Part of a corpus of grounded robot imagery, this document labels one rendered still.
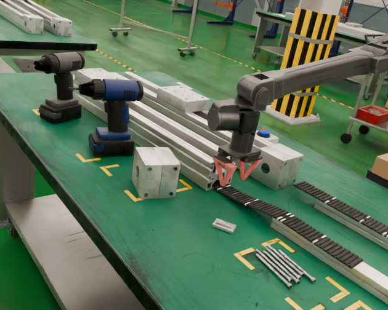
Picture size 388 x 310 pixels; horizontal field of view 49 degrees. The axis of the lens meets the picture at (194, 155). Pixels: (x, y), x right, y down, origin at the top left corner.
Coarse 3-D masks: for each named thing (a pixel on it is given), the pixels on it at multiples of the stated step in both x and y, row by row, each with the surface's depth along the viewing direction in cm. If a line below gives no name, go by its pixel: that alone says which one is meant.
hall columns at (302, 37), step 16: (304, 0) 417; (320, 0) 413; (336, 0) 406; (304, 16) 412; (320, 16) 399; (336, 16) 413; (304, 32) 414; (320, 32) 408; (288, 48) 432; (304, 48) 417; (320, 48) 419; (288, 64) 435; (288, 96) 440; (304, 96) 437; (288, 112) 443; (304, 112) 449
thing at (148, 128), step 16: (80, 96) 156; (96, 112) 148; (144, 112) 139; (128, 128) 135; (144, 128) 130; (160, 128) 125; (176, 128) 128; (144, 144) 129; (160, 144) 123; (176, 144) 118; (192, 144) 124; (208, 144) 120; (192, 160) 114; (208, 160) 110; (192, 176) 115; (208, 176) 110; (224, 176) 115
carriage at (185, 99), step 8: (160, 88) 149; (168, 88) 151; (176, 88) 152; (184, 88) 154; (160, 96) 150; (168, 96) 146; (176, 96) 143; (184, 96) 145; (192, 96) 147; (200, 96) 148; (176, 104) 144; (184, 104) 141; (192, 104) 142; (200, 104) 145; (208, 104) 147; (184, 112) 141; (192, 112) 146
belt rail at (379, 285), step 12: (276, 228) 100; (288, 228) 98; (300, 240) 96; (312, 252) 94; (324, 252) 92; (336, 264) 90; (360, 264) 88; (348, 276) 88; (360, 276) 86; (372, 276) 85; (384, 276) 86; (372, 288) 85; (384, 288) 83; (384, 300) 83
